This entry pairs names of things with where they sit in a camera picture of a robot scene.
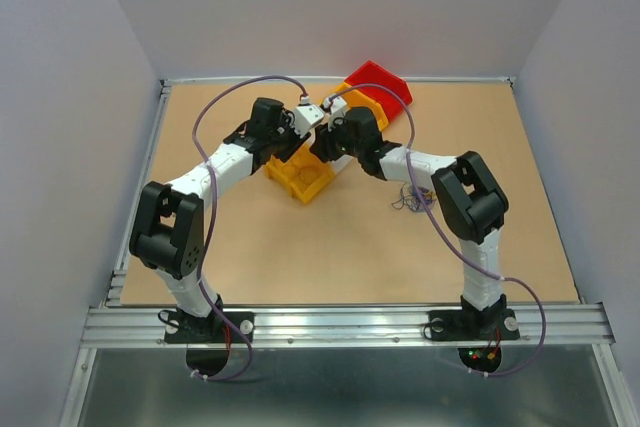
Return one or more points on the aluminium front rail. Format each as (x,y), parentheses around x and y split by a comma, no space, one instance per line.
(338,327)

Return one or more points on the grey metal front panel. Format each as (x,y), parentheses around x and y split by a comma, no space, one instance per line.
(347,387)

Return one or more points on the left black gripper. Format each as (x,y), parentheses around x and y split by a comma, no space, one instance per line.
(287,121)

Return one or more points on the yellow plastic bin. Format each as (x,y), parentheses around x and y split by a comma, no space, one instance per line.
(303,176)
(357,98)

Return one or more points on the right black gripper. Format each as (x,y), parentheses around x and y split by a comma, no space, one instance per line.
(321,145)

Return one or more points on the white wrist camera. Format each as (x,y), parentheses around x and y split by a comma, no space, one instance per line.
(334,106)
(306,118)

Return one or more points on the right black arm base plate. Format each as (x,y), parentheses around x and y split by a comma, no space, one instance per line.
(458,325)

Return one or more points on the far yellow plastic bin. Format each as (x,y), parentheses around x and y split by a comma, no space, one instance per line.
(357,98)

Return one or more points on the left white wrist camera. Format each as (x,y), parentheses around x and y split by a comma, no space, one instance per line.
(306,118)

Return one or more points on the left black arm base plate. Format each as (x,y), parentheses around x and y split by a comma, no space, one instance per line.
(235,329)

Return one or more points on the red plastic bin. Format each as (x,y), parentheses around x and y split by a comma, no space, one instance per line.
(382,87)

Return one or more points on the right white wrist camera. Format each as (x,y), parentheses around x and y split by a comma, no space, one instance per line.
(334,106)

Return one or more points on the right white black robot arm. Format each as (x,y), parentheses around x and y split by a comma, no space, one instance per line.
(473,207)

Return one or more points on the near yellow plastic bin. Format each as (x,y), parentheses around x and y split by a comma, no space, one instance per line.
(303,176)

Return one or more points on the white plastic bin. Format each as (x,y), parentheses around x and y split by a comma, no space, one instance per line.
(339,165)

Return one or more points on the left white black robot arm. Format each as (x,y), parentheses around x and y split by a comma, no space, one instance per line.
(168,234)

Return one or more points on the aluminium left side rail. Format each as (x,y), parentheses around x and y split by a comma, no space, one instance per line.
(119,271)

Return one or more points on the aluminium rail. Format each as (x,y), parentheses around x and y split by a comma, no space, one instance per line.
(338,327)
(311,79)
(119,271)

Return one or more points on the aluminium back rail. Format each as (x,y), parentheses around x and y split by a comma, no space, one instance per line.
(311,79)

